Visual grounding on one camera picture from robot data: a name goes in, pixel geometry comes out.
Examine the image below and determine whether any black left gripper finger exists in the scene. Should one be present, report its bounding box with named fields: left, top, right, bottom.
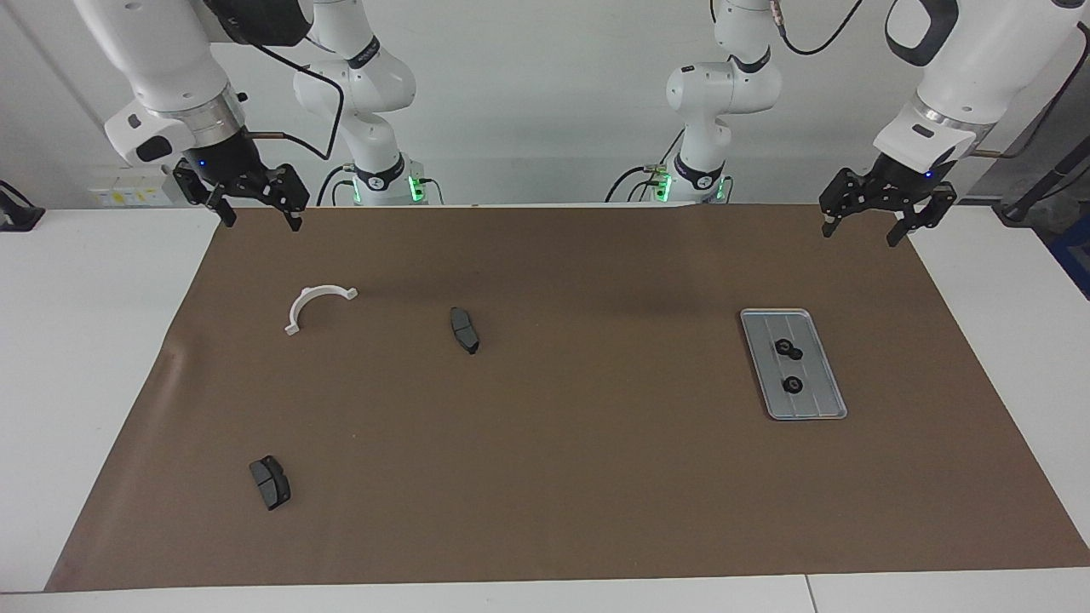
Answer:
left=886, top=183, right=957, bottom=248
left=819, top=169, right=886, bottom=238

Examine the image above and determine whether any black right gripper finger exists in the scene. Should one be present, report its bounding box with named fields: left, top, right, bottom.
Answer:
left=250, top=163, right=310, bottom=232
left=173, top=166, right=238, bottom=229

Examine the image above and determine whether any silver metal tray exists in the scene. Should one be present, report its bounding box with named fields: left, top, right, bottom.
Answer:
left=739, top=308, right=849, bottom=421

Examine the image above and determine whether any black stand pole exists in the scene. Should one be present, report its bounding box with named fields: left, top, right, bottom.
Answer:
left=995, top=136, right=1090, bottom=226

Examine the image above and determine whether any blue crate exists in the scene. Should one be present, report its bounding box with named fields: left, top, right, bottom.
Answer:
left=1047, top=213, right=1090, bottom=299

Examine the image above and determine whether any black clamp object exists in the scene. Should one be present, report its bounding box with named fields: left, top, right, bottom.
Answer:
left=0, top=180, right=45, bottom=232

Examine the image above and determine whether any dark grey brake pad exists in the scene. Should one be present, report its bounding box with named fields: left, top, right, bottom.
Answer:
left=249, top=455, right=292, bottom=512
left=449, top=306, right=480, bottom=356

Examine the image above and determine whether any brown paper table mat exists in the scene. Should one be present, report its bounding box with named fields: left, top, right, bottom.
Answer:
left=44, top=203, right=1090, bottom=593

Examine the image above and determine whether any black base cable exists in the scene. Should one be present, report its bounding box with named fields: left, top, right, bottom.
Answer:
left=316, top=165, right=355, bottom=207
left=605, top=128, right=686, bottom=203

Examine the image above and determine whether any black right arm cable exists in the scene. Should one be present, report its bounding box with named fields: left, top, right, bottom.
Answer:
left=204, top=0, right=346, bottom=163

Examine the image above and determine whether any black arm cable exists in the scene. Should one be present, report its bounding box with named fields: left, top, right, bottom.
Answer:
left=204, top=0, right=346, bottom=163
left=766, top=0, right=1090, bottom=163

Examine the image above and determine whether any white wall socket box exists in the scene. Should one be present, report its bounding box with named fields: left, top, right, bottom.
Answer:
left=89, top=166, right=184, bottom=208

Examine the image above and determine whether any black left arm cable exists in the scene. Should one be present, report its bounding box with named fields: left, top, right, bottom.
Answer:
left=766, top=0, right=1090, bottom=163

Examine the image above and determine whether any white curved plastic bracket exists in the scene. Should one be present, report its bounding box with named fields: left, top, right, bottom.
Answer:
left=284, top=285, right=359, bottom=336

